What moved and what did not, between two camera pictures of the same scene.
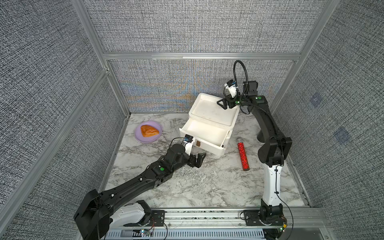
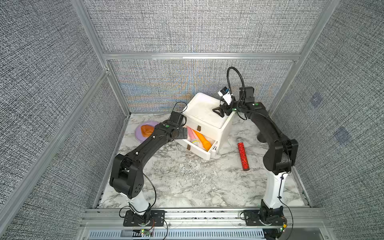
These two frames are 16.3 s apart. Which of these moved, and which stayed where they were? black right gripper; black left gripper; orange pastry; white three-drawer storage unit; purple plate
Moved: white three-drawer storage unit; black left gripper; black right gripper
Stayed: purple plate; orange pastry
